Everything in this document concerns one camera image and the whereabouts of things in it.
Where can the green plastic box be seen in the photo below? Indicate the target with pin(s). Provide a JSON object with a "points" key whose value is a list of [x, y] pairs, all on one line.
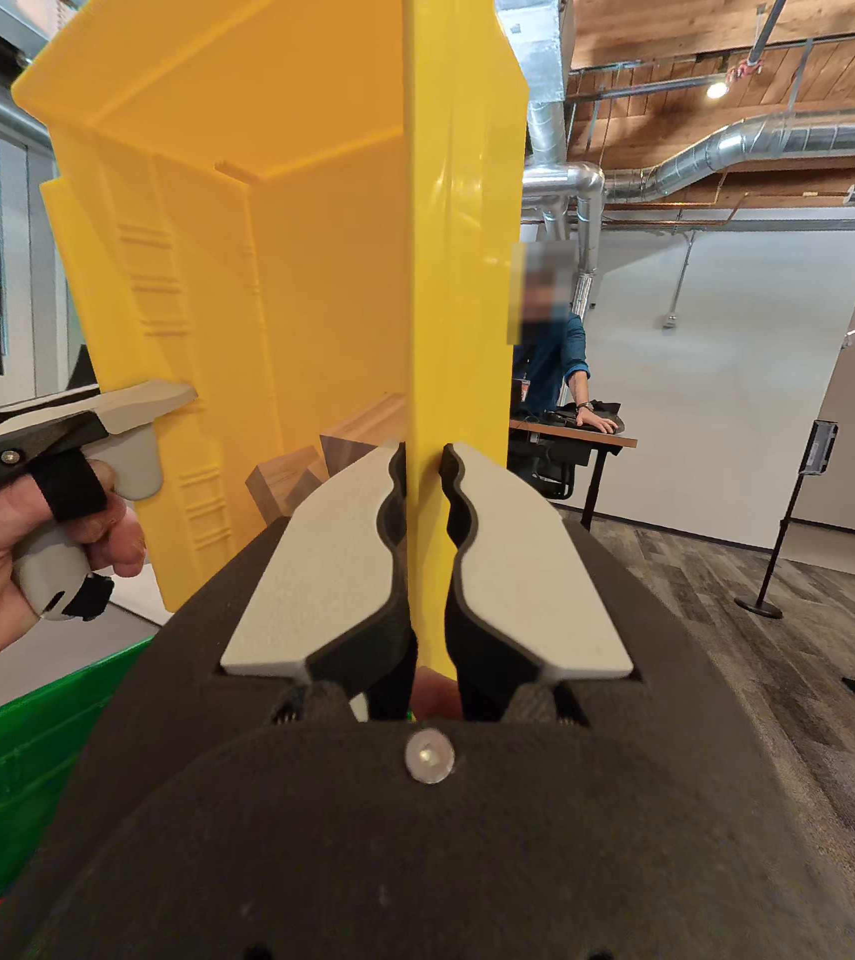
{"points": [[22, 772]]}

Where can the pile of coloured wooden cubes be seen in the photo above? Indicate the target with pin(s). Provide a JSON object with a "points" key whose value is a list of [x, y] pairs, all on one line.
{"points": [[285, 484]]}

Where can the yellow plastic box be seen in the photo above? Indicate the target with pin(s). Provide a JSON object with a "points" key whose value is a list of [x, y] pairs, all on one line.
{"points": [[307, 262]]}

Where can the round ceiling light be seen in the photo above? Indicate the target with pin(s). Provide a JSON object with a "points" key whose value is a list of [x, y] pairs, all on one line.
{"points": [[716, 90]]}

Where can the wooden desk with black legs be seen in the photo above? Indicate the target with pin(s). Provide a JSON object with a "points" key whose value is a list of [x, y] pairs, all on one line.
{"points": [[619, 441]]}

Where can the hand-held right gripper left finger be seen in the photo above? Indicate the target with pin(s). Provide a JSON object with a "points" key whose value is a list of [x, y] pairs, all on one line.
{"points": [[322, 585]]}

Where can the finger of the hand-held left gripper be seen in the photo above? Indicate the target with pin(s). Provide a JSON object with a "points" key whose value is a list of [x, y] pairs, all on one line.
{"points": [[142, 401]]}

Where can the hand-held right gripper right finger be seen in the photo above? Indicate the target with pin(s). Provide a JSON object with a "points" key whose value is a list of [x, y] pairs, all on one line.
{"points": [[540, 592]]}

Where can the black sign stand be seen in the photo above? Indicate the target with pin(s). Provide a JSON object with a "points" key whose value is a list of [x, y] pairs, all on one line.
{"points": [[821, 446]]}

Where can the red sprinkler valve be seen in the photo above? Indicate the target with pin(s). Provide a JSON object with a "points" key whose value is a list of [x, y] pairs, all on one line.
{"points": [[742, 73]]}

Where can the silver round ventilation duct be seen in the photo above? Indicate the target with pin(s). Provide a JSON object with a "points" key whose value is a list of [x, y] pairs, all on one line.
{"points": [[772, 139]]}

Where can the silver rectangular ventilation duct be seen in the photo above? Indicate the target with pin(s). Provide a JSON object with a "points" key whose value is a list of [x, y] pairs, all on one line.
{"points": [[540, 45]]}

